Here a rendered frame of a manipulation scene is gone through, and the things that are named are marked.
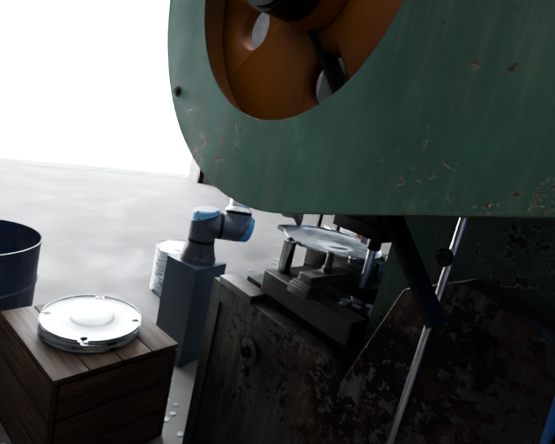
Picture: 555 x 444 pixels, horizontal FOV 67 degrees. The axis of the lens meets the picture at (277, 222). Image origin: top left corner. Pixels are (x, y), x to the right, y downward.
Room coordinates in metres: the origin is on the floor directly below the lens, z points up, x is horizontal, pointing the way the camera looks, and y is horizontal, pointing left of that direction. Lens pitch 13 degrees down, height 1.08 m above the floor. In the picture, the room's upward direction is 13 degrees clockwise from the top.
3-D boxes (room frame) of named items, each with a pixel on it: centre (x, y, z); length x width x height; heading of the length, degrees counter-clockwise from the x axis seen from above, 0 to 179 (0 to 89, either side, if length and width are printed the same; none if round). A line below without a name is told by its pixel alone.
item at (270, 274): (1.11, -0.26, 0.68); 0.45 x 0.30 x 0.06; 135
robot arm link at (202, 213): (1.72, 0.29, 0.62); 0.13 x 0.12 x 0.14; 108
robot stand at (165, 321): (1.72, 0.30, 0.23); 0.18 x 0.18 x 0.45; 57
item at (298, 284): (0.99, -0.14, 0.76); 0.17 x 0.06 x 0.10; 135
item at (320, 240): (1.20, -0.17, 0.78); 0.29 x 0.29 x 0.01
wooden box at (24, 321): (1.18, 0.49, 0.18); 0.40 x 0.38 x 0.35; 51
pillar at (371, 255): (1.01, -0.24, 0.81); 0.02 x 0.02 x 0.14
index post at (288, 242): (1.08, -0.04, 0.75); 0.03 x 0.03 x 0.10; 45
